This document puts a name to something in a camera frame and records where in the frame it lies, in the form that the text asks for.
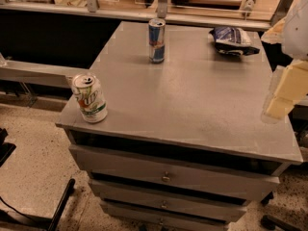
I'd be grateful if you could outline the black chair leg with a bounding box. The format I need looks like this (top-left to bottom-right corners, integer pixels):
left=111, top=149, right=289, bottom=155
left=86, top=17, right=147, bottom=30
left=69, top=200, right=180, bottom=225
left=47, top=178, right=75, bottom=231

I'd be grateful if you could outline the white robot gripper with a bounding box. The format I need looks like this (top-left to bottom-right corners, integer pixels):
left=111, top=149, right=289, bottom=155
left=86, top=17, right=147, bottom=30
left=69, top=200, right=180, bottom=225
left=261, top=0, right=308, bottom=123

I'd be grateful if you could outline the blue white chip bag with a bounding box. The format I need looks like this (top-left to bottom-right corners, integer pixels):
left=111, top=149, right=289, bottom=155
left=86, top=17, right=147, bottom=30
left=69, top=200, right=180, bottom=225
left=210, top=26, right=260, bottom=56

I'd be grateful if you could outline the white green 7up can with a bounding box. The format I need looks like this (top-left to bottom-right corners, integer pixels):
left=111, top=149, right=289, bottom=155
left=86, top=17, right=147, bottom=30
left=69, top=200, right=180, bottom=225
left=71, top=73, right=108, bottom=123

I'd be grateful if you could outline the top grey drawer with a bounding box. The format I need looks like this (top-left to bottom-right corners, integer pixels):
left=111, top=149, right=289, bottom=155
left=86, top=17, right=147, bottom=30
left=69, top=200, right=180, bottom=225
left=69, top=144, right=279, bottom=200

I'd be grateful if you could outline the middle grey drawer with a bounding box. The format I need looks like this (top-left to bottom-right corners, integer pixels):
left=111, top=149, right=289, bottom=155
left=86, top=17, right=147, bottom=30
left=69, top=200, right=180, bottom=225
left=89, top=179, right=246, bottom=222

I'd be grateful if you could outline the grey drawer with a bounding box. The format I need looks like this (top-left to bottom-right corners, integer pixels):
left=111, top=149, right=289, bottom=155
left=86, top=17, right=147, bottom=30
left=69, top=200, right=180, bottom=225
left=89, top=179, right=246, bottom=222
left=69, top=144, right=279, bottom=200
left=100, top=201, right=228, bottom=231

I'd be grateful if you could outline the grey metal railing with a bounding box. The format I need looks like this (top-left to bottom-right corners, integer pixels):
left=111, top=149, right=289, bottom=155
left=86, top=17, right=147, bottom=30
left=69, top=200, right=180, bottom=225
left=1, top=0, right=298, bottom=31

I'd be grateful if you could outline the grey drawer cabinet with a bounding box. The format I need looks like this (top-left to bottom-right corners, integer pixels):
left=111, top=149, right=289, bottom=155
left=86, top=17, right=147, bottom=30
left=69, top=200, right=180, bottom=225
left=55, top=20, right=304, bottom=231

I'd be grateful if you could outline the bottom grey drawer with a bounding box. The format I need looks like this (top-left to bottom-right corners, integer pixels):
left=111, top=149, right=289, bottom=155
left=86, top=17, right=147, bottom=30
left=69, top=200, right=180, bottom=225
left=100, top=201, right=228, bottom=231

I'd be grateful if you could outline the blue silver redbull can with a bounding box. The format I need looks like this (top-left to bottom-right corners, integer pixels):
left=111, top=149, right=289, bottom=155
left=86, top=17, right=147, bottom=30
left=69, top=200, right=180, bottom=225
left=148, top=18, right=166, bottom=64

